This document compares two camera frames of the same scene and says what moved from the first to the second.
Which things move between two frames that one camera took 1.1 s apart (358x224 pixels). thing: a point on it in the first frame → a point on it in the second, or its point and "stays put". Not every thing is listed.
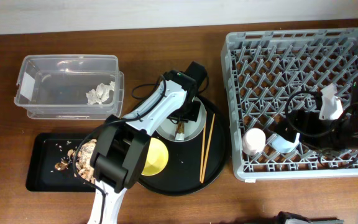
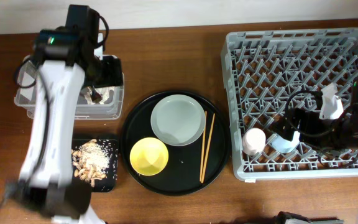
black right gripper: [309, 119] stays put
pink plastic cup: [253, 141] stays put
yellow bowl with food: [156, 158] stays put
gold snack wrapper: [180, 127] → [96, 96]
